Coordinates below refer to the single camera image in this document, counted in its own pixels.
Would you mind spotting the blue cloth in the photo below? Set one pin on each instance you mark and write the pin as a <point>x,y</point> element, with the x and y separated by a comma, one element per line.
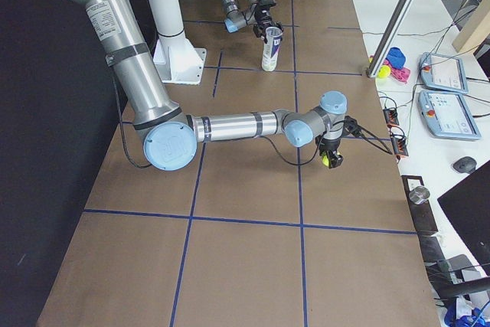
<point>396,58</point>

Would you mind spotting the upper teach pendant tablet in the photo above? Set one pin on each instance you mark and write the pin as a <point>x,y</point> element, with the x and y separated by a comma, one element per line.
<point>441,72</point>

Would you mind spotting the teach pendant tablet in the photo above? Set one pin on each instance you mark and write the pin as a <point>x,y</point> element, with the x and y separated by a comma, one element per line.
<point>447,116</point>
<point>441,72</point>

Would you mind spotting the orange black power strip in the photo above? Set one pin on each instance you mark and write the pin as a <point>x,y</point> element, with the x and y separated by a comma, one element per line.
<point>391,117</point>

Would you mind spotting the aluminium frame post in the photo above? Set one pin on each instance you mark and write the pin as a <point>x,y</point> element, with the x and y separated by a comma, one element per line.
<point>399,14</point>

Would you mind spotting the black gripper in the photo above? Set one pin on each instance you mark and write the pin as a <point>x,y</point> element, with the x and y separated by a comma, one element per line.
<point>329,145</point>
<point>263,17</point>

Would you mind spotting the clear tennis ball can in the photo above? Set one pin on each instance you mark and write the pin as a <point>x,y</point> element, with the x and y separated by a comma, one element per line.
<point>271,50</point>

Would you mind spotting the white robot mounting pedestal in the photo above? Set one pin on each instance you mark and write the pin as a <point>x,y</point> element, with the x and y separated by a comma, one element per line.
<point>175,58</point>

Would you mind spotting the lower teach pendant tablet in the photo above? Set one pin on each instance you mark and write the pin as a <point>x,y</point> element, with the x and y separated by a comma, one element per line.
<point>447,116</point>

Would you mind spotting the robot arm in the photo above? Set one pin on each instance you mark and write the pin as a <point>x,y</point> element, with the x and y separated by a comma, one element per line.
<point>169,136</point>
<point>236,18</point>

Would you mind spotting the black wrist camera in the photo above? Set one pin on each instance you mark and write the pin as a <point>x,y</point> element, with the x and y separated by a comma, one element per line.
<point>351,127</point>
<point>265,5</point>

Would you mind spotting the pink cloth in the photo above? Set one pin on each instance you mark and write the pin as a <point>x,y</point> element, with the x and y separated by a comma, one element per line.
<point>402,75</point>

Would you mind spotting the black computer monitor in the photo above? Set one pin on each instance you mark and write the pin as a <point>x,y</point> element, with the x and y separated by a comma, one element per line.
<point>466,205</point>

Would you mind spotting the black computer mouse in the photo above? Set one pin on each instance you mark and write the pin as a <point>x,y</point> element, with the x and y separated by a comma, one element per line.
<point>465,165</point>

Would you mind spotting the spare tennis ball on desk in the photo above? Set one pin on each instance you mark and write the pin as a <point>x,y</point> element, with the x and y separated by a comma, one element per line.
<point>384,72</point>

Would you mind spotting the small metal cup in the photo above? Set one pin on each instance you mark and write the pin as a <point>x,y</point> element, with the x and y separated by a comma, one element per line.
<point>419,195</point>

